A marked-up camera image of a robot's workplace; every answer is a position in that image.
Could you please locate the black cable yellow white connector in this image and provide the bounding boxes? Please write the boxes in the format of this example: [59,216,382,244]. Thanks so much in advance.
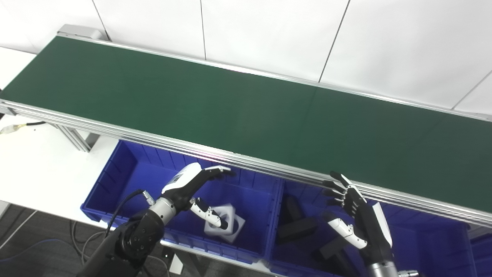
[0,121,47,135]

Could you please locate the green conveyor belt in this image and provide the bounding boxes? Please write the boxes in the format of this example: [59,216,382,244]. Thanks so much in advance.
[0,32,492,228]
[0,36,492,213]

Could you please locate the black block part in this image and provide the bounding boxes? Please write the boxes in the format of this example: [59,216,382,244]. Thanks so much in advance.
[284,195,307,222]
[311,236,348,264]
[276,217,319,245]

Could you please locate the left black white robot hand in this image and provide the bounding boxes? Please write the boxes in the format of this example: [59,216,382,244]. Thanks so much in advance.
[161,162,237,230]

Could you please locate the grey conveyor end cap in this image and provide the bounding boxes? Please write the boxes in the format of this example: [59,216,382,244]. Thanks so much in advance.
[57,23,105,40]

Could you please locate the aluminium conveyor leg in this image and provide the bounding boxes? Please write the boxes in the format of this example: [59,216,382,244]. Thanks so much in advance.
[49,123,93,153]

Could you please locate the blue plastic bin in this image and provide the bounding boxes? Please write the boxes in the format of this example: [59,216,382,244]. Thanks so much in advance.
[468,232,492,277]
[264,180,472,277]
[80,139,284,267]

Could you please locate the blue floor cable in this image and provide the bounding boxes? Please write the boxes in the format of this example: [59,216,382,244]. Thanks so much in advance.
[0,238,86,263]

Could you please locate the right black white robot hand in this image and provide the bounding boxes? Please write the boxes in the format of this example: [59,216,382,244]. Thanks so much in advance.
[322,171,394,267]

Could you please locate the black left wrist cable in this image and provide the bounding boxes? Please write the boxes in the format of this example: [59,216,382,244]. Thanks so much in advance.
[105,188,155,236]

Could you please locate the grey floor cable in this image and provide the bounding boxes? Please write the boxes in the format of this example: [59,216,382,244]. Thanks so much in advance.
[70,220,113,267]

